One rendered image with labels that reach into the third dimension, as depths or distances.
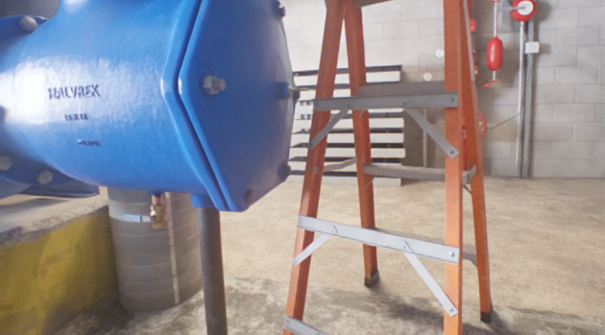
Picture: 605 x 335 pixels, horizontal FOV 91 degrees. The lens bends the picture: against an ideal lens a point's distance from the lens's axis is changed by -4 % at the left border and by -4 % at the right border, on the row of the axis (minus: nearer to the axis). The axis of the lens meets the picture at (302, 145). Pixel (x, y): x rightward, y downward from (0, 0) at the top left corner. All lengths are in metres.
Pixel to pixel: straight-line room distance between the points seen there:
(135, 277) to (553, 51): 4.24
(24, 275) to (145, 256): 0.39
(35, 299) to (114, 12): 1.10
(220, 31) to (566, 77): 4.06
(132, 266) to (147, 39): 1.02
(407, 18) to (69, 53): 3.67
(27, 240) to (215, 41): 1.07
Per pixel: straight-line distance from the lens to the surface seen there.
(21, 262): 1.46
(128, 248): 1.45
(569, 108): 4.39
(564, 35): 4.42
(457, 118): 0.74
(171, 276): 1.47
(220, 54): 0.60
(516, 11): 4.12
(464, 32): 0.95
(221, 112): 0.59
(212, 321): 1.03
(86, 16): 0.81
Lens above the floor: 0.79
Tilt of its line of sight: 6 degrees down
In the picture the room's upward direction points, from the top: 2 degrees counter-clockwise
